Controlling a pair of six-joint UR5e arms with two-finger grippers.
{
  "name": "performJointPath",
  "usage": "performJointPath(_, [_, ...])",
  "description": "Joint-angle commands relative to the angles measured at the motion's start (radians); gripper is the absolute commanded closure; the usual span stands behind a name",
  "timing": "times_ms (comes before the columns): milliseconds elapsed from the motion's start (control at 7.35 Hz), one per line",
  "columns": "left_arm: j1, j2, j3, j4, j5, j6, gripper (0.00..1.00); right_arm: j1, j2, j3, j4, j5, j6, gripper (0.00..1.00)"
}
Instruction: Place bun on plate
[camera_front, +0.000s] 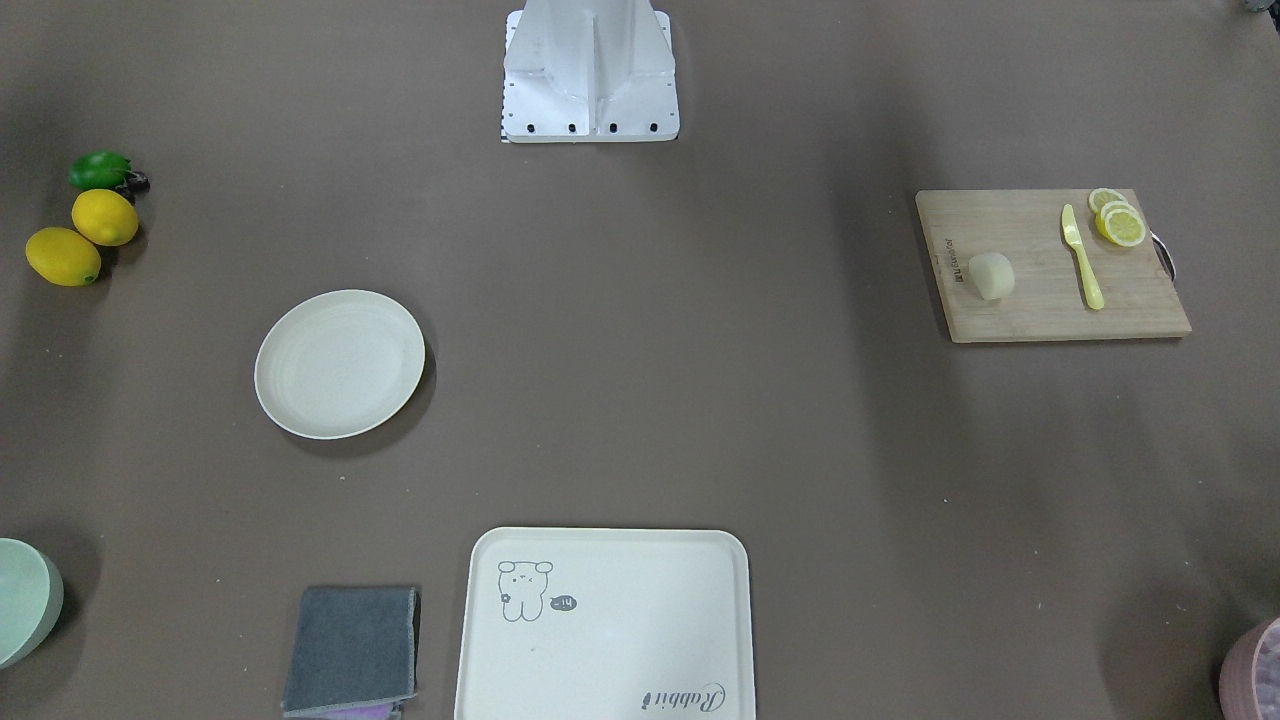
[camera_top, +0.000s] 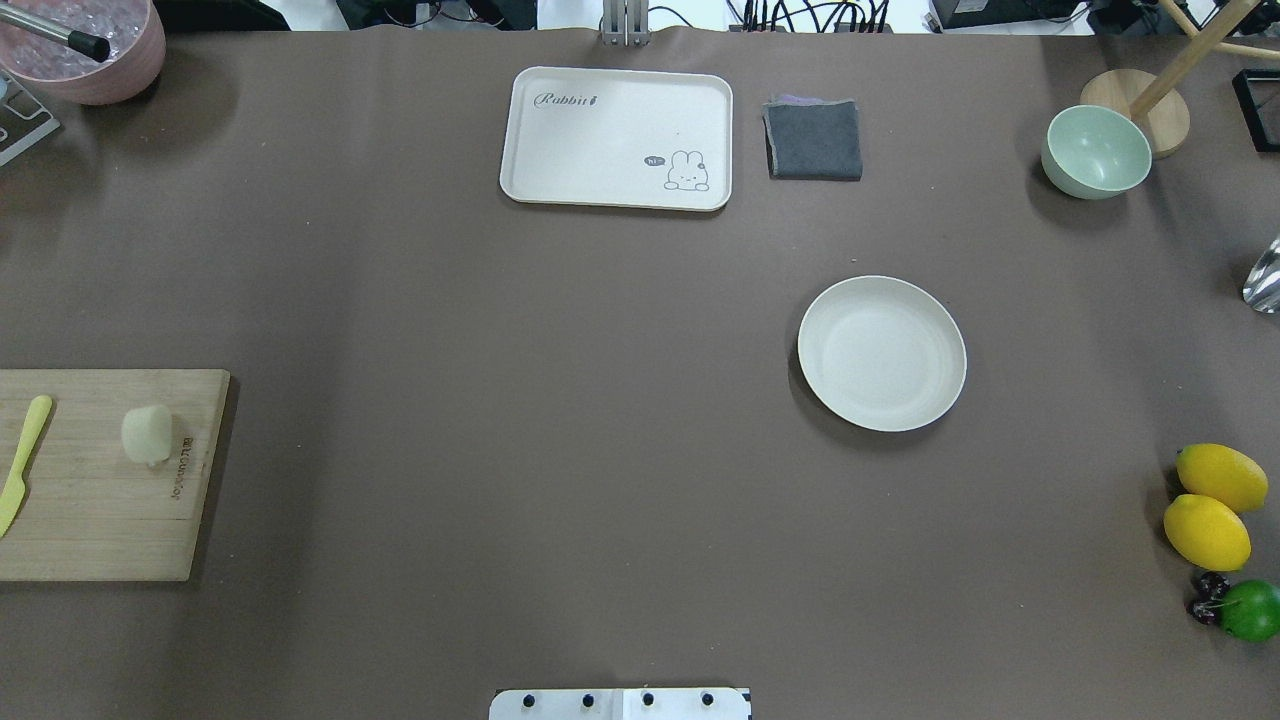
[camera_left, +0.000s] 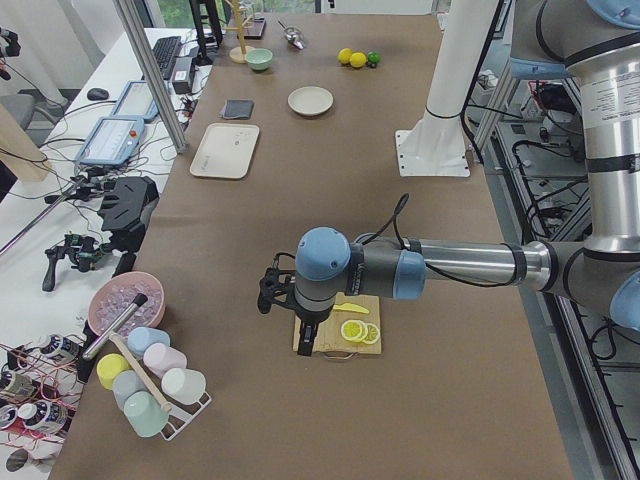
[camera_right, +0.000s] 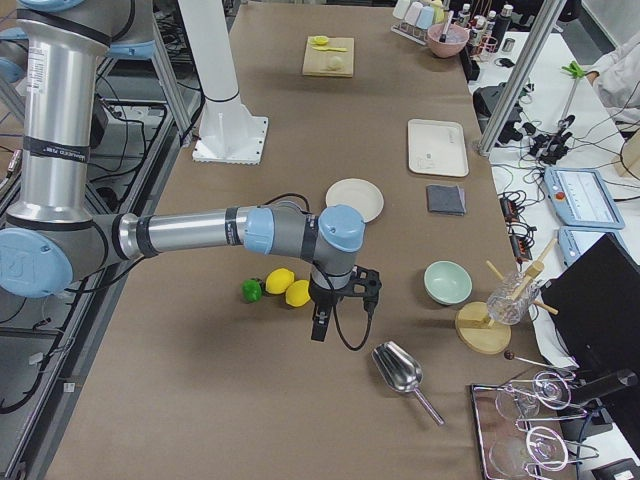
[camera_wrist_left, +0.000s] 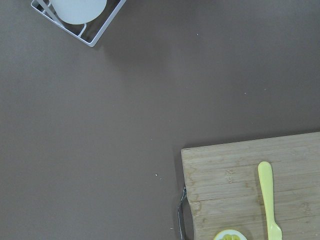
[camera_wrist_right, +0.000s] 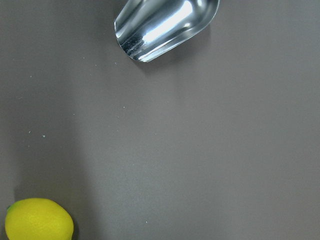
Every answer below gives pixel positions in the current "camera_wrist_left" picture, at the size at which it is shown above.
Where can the cream round plate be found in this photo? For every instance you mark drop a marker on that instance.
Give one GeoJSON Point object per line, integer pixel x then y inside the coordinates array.
{"type": "Point", "coordinates": [77, 12]}

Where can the bamboo cutting board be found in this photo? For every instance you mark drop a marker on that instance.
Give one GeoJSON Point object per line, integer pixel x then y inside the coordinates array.
{"type": "Point", "coordinates": [223, 188]}

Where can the yellow plastic knife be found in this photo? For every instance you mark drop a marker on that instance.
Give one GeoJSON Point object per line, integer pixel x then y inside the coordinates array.
{"type": "Point", "coordinates": [265, 174]}

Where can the lemon slice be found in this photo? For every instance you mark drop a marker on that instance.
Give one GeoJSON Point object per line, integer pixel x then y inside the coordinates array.
{"type": "Point", "coordinates": [229, 234]}

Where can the metal board handle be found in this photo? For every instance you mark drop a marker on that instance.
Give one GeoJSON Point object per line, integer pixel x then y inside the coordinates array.
{"type": "Point", "coordinates": [180, 215]}

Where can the white wire rack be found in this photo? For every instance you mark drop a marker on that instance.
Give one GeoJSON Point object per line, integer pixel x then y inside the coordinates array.
{"type": "Point", "coordinates": [88, 33]}

